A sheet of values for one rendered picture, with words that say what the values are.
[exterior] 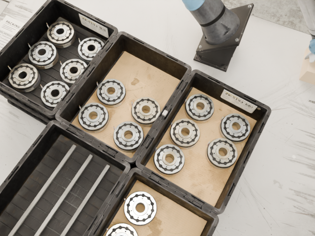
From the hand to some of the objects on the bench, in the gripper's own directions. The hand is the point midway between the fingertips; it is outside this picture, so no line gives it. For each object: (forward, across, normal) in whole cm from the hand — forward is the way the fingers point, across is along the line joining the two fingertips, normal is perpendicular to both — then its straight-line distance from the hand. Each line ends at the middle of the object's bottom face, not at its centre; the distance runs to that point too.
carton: (+5, 0, 0) cm, 5 cm away
